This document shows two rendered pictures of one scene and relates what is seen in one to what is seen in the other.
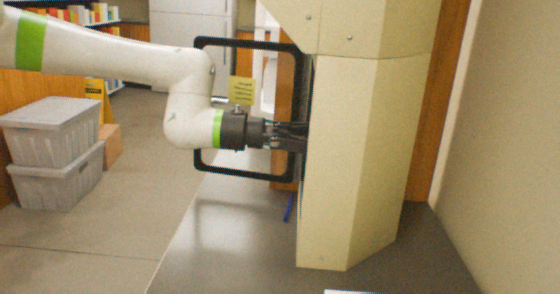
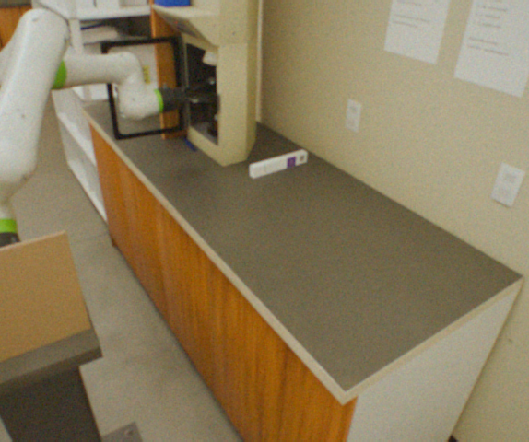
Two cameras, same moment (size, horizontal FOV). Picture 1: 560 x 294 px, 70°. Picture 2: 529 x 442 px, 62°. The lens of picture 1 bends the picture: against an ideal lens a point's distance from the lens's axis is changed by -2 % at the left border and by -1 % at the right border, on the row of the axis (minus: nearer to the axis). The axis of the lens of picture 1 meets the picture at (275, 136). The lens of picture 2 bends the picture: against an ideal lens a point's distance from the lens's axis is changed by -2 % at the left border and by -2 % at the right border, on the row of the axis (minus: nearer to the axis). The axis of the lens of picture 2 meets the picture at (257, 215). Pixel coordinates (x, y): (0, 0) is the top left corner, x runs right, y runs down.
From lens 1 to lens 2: 1.01 m
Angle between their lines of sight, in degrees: 35
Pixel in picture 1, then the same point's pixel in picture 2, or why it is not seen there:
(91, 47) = (86, 65)
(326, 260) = (236, 157)
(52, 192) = not seen: outside the picture
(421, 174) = not seen: hidden behind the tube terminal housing
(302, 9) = (211, 21)
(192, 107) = (142, 91)
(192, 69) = (135, 66)
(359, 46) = (239, 36)
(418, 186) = not seen: hidden behind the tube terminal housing
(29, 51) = (61, 76)
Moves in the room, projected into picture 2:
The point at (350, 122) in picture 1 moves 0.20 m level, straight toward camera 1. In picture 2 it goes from (239, 77) to (262, 93)
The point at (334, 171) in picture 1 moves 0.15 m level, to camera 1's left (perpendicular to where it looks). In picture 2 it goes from (234, 106) to (200, 113)
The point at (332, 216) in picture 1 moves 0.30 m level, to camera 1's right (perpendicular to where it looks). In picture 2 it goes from (236, 131) to (295, 117)
